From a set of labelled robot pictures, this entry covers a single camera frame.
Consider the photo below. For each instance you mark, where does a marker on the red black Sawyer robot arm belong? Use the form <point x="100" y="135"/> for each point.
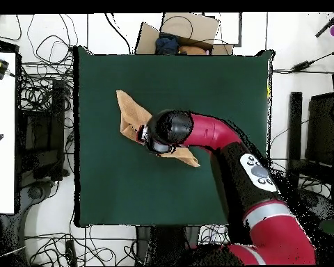
<point x="217" y="133"/>

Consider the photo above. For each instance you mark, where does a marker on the white side table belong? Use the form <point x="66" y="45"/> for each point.
<point x="1" y="125"/>

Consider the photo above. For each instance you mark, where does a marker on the navy blue garment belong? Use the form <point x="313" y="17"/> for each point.
<point x="167" y="44"/>

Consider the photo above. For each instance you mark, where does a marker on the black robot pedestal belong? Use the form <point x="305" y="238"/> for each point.
<point x="167" y="244"/>

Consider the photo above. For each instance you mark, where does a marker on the black monitor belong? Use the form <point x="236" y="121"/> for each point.
<point x="321" y="130"/>

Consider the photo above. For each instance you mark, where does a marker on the dark green table cloth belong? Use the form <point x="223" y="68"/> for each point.
<point x="197" y="83"/>

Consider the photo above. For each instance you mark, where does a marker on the black power strip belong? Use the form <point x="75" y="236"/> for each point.
<point x="71" y="251"/>

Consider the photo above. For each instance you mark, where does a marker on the tan terry towel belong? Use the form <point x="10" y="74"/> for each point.
<point x="130" y="114"/>

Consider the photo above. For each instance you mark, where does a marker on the black upright bar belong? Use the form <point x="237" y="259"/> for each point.
<point x="295" y="125"/>

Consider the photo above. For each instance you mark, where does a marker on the orange garment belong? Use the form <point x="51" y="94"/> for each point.
<point x="192" y="50"/>

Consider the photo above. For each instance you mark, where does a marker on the black rod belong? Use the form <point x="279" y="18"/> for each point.
<point x="327" y="26"/>

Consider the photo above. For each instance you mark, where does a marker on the brown cardboard box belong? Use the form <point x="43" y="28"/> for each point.
<point x="200" y="27"/>

